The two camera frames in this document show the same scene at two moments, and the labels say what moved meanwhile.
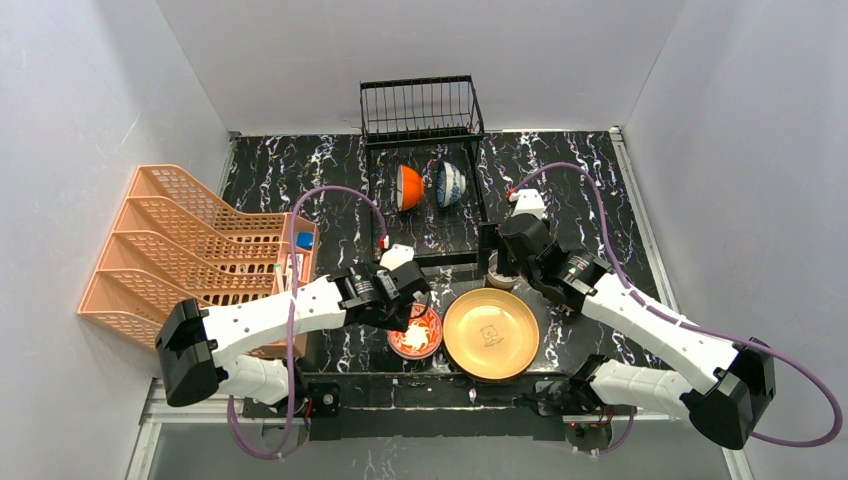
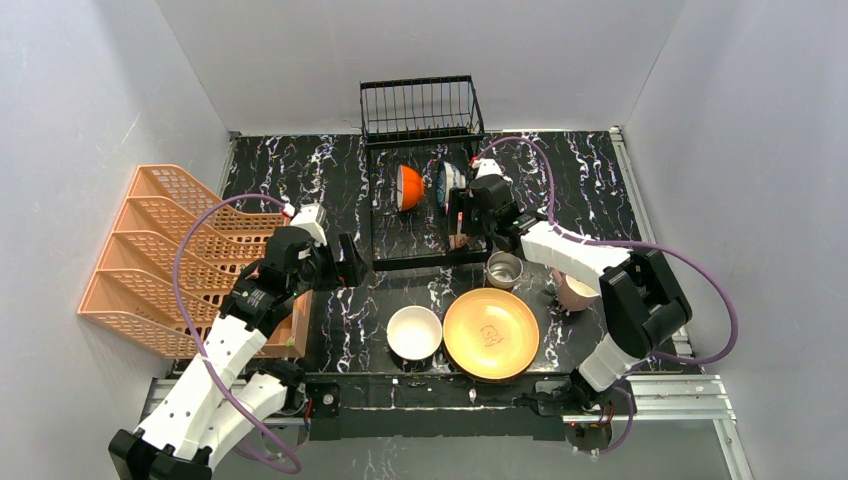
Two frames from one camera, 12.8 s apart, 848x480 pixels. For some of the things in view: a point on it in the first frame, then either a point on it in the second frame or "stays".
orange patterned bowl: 422,338 → 458,240
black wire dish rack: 422,188 stays
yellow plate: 491,334 stays
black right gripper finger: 488,248 → 457,210
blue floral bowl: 450,184 stays
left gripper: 411,291 → 343,263
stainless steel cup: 495,278 stays
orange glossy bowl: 409,188 stays
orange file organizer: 171,243 stays
